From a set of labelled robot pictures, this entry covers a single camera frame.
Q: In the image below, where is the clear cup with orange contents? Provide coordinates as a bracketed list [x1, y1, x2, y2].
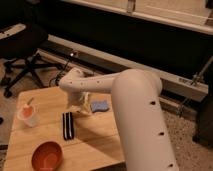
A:
[17, 98, 38, 127]

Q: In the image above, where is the red bowl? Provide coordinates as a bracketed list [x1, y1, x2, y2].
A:
[31, 141, 63, 171]

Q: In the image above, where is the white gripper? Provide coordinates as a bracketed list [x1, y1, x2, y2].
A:
[67, 92, 90, 114]

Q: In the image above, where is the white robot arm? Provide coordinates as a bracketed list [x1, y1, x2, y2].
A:
[59, 68, 179, 171]

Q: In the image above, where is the black white striped cloth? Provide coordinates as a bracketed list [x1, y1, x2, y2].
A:
[62, 112, 74, 141]

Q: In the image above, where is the black office chair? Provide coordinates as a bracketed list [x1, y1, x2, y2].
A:
[0, 23, 62, 98]

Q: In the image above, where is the black cable on floor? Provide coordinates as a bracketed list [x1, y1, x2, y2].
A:
[49, 59, 73, 87]

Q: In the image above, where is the white plastic bottle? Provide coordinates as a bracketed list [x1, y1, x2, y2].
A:
[80, 92, 90, 113]

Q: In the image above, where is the blue sponge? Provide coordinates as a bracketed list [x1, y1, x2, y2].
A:
[90, 100, 109, 113]

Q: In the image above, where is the metal tripod stand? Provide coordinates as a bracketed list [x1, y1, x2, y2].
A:
[177, 56, 213, 117]

